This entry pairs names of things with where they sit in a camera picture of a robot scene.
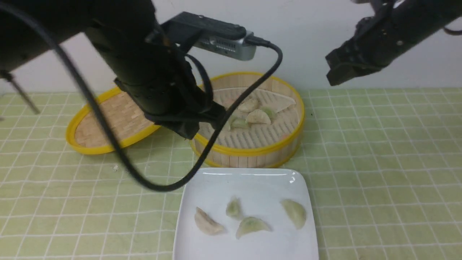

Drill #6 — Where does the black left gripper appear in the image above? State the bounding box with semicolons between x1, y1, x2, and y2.
85;12;226;139

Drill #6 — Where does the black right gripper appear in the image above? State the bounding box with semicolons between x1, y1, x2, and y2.
326;7;400;86

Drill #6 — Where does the pale white dumpling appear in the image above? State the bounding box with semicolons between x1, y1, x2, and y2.
245;109;272;125

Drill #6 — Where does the small green dumpling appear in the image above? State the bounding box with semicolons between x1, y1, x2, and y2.
226;196;243;220

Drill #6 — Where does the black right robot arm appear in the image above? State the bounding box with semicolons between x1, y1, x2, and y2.
326;0;461;86

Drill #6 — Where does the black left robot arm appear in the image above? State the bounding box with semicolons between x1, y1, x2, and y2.
6;0;226;139

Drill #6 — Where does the pale dumpling left on plate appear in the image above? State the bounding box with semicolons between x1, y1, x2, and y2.
194;207;225;236

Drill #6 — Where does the white square plate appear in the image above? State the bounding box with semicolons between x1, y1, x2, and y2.
172;168;319;260

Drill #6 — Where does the green dumpling right on plate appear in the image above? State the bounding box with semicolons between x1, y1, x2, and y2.
280;199;307;229

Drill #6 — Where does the green dumpling on plate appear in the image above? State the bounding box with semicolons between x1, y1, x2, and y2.
235;217;272;240
280;199;307;229

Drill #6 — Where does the green dumpling centre on plate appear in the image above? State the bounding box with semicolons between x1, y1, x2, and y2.
235;217;272;240

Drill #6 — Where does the yellow rimmed bamboo steamer lid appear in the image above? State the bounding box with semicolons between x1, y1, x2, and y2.
65;87;160;155

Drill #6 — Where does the green dumpling centre low steamer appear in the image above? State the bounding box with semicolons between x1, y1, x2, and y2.
230;117;250;130

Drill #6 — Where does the pale dumpling upper centre steamer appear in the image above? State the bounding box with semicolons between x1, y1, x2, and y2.
237;98;260;113

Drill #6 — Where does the white steamer liner paper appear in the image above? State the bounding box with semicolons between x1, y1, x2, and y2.
213;87;296;113

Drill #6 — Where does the green dumpling right in steamer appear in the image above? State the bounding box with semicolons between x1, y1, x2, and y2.
260;106;277;122

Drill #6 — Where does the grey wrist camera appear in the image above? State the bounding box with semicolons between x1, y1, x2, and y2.
161;12;256;61

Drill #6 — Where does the black camera cable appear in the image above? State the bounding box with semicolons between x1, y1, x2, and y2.
0;2;283;192

